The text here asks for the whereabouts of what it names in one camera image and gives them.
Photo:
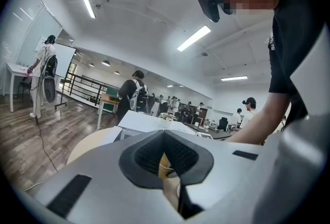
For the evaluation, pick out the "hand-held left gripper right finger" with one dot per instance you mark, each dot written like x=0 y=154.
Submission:
x=232 y=179

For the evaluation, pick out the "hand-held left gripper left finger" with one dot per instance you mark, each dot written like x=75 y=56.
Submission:
x=103 y=192

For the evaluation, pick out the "person's right forearm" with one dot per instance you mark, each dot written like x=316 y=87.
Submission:
x=257 y=125

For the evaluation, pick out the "dark table with white legs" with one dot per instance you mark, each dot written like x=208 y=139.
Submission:
x=211 y=131

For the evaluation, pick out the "black office chair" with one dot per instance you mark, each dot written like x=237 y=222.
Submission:
x=223 y=123
x=24 y=86

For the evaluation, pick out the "small desk with green panel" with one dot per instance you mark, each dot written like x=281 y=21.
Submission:
x=109 y=106

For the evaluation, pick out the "small potted plant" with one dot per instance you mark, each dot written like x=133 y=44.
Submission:
x=166 y=117

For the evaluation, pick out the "long ceiling light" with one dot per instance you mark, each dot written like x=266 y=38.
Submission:
x=87 y=1
x=194 y=38
x=234 y=78

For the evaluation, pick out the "black metal railing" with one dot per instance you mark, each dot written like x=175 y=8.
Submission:
x=77 y=81

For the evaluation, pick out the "dome pendant lamp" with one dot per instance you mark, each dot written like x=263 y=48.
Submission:
x=105 y=63
x=117 y=72
x=91 y=65

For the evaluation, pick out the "whiteboard on stand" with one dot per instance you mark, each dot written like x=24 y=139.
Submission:
x=64 y=59

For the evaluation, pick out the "white desk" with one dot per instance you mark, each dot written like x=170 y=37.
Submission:
x=15 y=68

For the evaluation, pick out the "person's black shirt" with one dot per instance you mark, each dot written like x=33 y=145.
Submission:
x=296 y=37

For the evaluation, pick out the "black head-worn camera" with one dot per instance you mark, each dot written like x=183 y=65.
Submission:
x=207 y=6

